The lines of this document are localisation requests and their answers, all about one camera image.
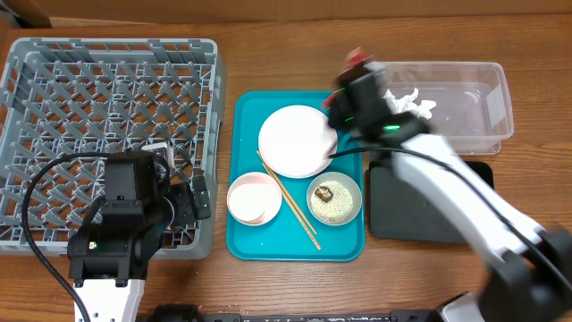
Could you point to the grey bowl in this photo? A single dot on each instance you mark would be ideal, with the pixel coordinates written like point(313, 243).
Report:
point(345, 180)

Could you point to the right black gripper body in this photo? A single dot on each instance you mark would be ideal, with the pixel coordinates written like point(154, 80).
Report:
point(339, 105)

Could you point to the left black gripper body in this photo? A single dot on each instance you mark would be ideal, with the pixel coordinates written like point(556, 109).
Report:
point(184, 210)

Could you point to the white rice pile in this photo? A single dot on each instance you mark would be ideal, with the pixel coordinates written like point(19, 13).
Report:
point(336, 210)

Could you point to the red foil snack wrapper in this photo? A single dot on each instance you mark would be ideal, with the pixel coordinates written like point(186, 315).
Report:
point(355, 57)

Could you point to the black food waste tray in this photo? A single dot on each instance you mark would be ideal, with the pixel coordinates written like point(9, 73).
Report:
point(398, 212)

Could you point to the brown food chunk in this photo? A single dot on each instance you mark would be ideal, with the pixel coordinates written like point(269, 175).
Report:
point(323, 193)

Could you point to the clear plastic waste bin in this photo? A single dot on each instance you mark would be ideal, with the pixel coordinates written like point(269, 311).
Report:
point(474, 110)

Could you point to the white paper napkin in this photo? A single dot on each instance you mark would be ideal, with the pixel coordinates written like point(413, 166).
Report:
point(408, 103)

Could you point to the wooden chopstick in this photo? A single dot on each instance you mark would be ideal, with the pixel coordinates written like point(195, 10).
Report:
point(293, 204)
point(309, 234)

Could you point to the white round plate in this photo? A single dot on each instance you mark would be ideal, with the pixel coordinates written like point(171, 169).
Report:
point(295, 141)

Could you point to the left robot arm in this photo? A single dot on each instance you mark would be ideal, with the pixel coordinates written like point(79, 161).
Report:
point(124, 228)

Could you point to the grey plastic dishwasher rack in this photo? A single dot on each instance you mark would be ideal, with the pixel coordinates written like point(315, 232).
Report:
point(65, 100)

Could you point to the teal plastic serving tray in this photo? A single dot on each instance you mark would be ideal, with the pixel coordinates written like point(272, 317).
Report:
point(283, 237)

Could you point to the pink shallow bowl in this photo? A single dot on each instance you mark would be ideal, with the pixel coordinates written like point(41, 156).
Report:
point(254, 199)

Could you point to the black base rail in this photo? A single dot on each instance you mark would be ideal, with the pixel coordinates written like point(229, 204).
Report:
point(192, 313)

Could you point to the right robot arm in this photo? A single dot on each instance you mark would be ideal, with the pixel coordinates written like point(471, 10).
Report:
point(530, 267)

